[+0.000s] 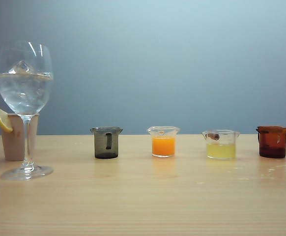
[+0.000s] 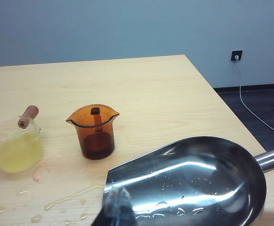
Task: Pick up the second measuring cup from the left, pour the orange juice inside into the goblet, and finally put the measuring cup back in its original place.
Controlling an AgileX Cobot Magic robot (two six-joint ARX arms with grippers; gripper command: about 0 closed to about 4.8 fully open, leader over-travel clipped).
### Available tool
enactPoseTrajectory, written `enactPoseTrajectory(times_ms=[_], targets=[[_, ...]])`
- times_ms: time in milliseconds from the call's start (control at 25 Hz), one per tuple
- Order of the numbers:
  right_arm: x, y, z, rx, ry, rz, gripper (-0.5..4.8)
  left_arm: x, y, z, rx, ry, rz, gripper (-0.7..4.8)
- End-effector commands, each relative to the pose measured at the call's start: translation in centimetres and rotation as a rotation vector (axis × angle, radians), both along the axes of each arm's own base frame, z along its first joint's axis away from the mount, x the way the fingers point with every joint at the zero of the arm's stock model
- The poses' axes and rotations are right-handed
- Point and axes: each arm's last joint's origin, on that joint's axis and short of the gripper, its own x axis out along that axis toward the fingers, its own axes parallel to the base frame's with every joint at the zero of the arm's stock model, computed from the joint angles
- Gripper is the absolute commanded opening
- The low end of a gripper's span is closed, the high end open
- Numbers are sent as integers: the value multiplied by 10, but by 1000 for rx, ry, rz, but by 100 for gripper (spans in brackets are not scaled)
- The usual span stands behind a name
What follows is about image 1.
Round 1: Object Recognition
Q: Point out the clear glass measuring cup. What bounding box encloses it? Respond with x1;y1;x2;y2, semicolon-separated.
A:
146;126;180;158

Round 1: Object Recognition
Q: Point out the grey glass measuring cup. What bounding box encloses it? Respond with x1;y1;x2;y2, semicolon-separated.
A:
89;126;123;159

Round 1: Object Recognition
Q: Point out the measuring cup with yellow juice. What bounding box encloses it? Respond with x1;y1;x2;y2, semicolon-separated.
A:
201;129;240;161

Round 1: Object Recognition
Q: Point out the amber glass measuring cup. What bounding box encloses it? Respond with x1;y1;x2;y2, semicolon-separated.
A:
256;125;286;158

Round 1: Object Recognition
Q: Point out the brown paper cup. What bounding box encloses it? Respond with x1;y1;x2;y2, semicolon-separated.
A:
0;113;40;162

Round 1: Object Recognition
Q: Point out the large clear wine glass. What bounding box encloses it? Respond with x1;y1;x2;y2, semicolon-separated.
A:
0;40;55;181

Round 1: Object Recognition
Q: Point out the yellow lemon slice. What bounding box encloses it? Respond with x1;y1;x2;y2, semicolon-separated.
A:
0;106;14;133

